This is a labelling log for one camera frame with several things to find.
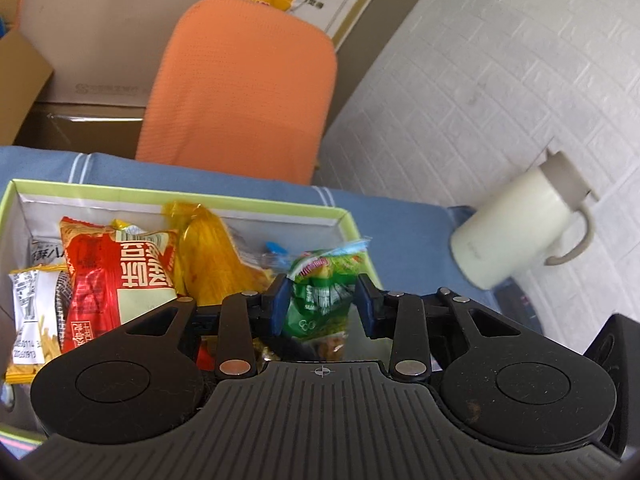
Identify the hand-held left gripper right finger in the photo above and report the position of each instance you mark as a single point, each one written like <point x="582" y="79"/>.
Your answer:
<point x="365" y="305"/>

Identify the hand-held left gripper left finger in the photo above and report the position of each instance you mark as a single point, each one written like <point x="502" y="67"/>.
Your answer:
<point x="277" y="305"/>

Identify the green pea snack packet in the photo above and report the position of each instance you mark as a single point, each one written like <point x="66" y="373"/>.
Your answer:
<point x="320" y="300"/>

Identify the blue cookie packet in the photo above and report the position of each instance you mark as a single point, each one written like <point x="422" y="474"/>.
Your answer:
<point x="275" y="250"/>

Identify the yellow bun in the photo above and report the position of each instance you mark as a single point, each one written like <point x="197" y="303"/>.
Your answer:
<point x="210" y="255"/>

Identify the red white snack packet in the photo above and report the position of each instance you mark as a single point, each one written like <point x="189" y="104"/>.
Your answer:
<point x="115" y="280"/>

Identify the light green cardboard box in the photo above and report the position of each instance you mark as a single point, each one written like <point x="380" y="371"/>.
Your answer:
<point x="100" y="200"/>

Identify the yellow fries snack packet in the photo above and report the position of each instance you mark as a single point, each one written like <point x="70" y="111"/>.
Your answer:
<point x="30" y="320"/>

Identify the blue striped tablecloth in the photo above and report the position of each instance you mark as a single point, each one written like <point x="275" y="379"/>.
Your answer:
<point x="410" y="240"/>

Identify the white thermos jug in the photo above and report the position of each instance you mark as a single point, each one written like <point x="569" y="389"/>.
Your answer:
<point x="510" y="225"/>

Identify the orange chair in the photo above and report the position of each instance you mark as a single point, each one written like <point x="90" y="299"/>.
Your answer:
<point x="235" y="90"/>

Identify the white printed snack packet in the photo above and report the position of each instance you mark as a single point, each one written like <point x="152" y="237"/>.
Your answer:
<point x="47" y="255"/>

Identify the brown cardboard box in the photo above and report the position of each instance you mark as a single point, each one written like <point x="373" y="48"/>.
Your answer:
<point x="20" y="90"/>

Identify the wall poster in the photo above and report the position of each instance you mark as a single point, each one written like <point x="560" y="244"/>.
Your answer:
<point x="345" y="0"/>

